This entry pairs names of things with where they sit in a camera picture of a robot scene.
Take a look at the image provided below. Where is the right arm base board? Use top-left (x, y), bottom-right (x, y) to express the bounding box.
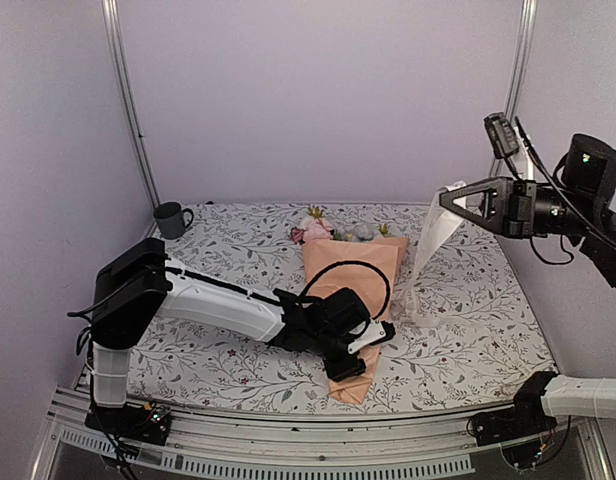
top-left (466, 407), bottom-right (558, 470)

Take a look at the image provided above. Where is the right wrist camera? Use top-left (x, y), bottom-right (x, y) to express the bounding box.
top-left (484, 112), bottom-right (534, 180)

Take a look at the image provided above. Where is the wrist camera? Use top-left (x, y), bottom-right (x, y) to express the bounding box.
top-left (347, 321), bottom-right (395, 354)
top-left (484, 112), bottom-right (534, 180)

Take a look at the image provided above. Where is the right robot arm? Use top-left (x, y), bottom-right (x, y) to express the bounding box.
top-left (440, 126), bottom-right (616, 444)

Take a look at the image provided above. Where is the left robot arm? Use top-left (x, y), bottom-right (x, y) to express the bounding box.
top-left (68, 238), bottom-right (395, 434)

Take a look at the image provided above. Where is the beige wrapping paper sheet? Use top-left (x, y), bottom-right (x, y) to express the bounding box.
top-left (302, 237), bottom-right (409, 405)

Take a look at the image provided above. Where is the left aluminium frame post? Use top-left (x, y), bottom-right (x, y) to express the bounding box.
top-left (101, 0), bottom-right (161, 209)

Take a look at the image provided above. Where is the dark grey mug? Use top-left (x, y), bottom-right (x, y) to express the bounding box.
top-left (153, 201), bottom-right (194, 240)

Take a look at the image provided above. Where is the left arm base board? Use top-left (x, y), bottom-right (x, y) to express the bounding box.
top-left (85, 402), bottom-right (172, 446)

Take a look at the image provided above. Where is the pale pink white flower stem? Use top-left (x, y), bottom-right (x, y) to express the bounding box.
top-left (299, 206), bottom-right (335, 243)

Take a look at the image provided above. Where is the right aluminium frame post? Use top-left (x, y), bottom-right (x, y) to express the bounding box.
top-left (504, 0), bottom-right (538, 180)

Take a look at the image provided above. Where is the white lace ribbon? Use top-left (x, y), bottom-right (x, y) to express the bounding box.
top-left (396, 180), bottom-right (467, 328)

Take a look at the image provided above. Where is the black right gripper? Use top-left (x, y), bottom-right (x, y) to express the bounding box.
top-left (438, 174), bottom-right (594, 236)

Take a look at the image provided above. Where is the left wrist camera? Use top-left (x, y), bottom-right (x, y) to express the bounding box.
top-left (347, 321), bottom-right (395, 354)

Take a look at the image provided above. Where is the aluminium frame post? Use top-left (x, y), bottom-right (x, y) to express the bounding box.
top-left (504, 0), bottom-right (538, 180)
top-left (101, 0), bottom-right (161, 209)

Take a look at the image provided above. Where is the blue fake flower stem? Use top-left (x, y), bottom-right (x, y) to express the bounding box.
top-left (333, 223), bottom-right (382, 243)

